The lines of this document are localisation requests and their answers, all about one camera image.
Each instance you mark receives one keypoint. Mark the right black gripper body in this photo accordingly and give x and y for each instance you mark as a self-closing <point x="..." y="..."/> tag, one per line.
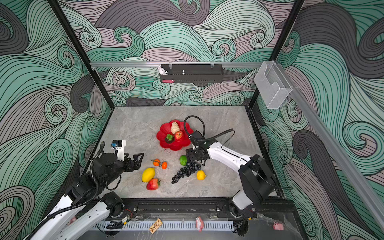
<point x="194" y="154"/>

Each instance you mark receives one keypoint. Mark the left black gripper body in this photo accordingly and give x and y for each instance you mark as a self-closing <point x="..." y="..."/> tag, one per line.
<point x="128" y="166"/>

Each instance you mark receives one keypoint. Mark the green fake lime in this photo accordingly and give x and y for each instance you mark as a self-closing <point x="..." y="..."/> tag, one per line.
<point x="183" y="160"/>

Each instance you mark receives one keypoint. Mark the large yellow fake lemon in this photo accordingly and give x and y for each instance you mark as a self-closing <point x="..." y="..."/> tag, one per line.
<point x="148" y="174"/>

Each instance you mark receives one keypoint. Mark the small yellow fake lemon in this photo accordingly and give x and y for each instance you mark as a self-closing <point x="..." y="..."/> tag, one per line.
<point x="201" y="175"/>

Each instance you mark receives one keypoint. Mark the red flower-shaped fruit bowl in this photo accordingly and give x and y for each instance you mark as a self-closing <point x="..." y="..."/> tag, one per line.
<point x="176" y="145"/>

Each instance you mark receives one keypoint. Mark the red wrinkled fake pepper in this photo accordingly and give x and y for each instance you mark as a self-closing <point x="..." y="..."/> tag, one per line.
<point x="179" y="135"/>

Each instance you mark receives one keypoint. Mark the red fake strawberry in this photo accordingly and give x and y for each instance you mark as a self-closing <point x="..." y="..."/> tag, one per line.
<point x="153" y="184"/>

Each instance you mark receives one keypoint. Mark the cream white fake pear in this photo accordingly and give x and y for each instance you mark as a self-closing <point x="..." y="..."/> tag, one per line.
<point x="175" y="128"/>

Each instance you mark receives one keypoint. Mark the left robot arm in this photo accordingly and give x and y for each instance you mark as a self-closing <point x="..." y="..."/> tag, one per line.
<point x="89" y="200"/>

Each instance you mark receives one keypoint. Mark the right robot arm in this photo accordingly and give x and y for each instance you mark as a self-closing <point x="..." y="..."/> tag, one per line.
<point x="257" y="178"/>

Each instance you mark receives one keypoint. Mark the black fake grape bunch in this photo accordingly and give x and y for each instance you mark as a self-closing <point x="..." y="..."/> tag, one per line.
<point x="188" y="170"/>

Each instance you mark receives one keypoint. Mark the orange fake tomato left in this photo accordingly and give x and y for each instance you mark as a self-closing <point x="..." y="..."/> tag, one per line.
<point x="157" y="162"/>

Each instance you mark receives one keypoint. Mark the orange fake tomato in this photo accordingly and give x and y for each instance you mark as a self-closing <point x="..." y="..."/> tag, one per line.
<point x="164" y="165"/>
<point x="157" y="162"/>

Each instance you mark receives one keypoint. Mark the orange fake tomato right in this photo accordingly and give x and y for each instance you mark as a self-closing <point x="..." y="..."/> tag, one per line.
<point x="164" y="165"/>

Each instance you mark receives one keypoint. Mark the wooden tag sign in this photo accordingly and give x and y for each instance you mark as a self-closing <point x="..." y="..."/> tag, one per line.
<point x="155" y="226"/>

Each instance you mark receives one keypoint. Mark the pink figurine middle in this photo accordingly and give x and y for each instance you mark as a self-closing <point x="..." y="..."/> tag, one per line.
<point x="199" y="224"/>

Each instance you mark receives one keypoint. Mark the white rabbit figurine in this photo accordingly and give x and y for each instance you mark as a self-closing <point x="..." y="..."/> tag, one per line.
<point x="161" y="70"/>

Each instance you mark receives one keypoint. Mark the pink pig figurine right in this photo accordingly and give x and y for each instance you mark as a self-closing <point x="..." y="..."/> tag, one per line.
<point x="278" y="226"/>

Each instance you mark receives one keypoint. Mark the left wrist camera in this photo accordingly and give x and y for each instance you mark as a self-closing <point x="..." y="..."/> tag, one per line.
<point x="119" y="147"/>

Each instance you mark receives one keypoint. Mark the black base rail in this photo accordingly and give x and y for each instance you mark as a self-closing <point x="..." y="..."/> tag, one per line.
<point x="221" y="207"/>

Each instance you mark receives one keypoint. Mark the white slotted cable duct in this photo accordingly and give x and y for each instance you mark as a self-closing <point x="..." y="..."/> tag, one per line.
<point x="170" y="226"/>

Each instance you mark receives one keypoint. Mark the black wall shelf tray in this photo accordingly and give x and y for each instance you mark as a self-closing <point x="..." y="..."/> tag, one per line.
<point x="196" y="74"/>

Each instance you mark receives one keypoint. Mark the aluminium wall rail back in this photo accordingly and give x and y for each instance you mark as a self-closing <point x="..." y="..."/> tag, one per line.
<point x="137" y="64"/>

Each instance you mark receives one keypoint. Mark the aluminium wall rail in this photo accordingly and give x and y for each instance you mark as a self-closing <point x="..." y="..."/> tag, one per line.
<point x="307" y="101"/>
<point x="137" y="64"/>

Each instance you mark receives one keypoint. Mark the clear acrylic wall box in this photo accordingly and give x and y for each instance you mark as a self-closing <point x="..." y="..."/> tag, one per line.
<point x="273" y="84"/>

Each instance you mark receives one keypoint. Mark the aluminium wall rail right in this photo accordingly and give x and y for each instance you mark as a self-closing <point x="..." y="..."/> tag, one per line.
<point x="307" y="101"/>

